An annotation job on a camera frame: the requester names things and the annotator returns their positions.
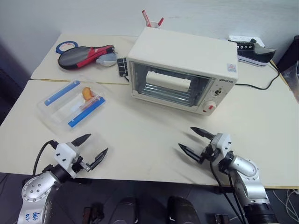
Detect black red table tennis paddle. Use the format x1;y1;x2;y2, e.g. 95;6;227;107
57;44;117;70

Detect blue container locking clip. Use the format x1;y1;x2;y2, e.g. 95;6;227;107
44;80;81;107
67;96;107;129

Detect white oven door handle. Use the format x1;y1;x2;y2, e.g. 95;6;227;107
145;70;192;92

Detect orange fried food piece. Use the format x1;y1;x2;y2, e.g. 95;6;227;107
82;86;93;101

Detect dark rounded shape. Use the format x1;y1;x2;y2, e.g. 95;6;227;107
167;196;202;224
117;196;139;224

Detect white toaster oven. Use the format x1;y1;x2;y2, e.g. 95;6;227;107
126;26;239;116

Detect clear plastic container blue clips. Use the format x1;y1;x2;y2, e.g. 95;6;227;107
36;75;108;133

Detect white power strip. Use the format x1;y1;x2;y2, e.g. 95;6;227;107
228;35;266;47

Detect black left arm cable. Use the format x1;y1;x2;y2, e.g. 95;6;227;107
32;140;59;176

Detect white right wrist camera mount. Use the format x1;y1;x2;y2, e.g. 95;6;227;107
209;133;232;162

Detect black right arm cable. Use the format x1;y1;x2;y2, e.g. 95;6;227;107
209;153;249;224

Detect white floor cables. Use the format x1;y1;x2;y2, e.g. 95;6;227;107
271;187;299;224

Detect black power cable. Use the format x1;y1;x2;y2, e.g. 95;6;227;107
234;59;281;90

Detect blue tape roll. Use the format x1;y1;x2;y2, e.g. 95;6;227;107
55;41;80;55

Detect black box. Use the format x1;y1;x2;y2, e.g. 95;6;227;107
276;35;299;73

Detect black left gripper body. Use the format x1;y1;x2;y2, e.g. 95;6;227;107
71;155;92;174

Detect white knob with red mark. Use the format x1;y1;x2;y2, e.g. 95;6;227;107
202;100;218;116

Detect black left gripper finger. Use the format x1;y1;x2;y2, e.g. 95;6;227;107
71;133;92;147
89;147;109;171

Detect black white sneaker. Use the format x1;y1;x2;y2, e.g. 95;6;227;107
227;38;277;68

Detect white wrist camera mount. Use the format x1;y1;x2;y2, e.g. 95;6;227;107
55;142;82;179
209;133;232;162

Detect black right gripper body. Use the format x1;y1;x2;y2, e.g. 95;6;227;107
198;140;221;164

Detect small black ribbed device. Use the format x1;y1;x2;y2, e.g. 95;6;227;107
116;57;130;83

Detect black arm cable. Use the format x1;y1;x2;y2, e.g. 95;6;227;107
32;140;59;176
209;153;249;224

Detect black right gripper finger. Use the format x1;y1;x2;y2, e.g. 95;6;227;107
178;143;203;163
190;126;215;141

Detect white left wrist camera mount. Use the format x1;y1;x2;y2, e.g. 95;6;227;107
55;142;82;179

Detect clear round plastic lid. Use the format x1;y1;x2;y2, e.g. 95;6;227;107
95;53;119;69

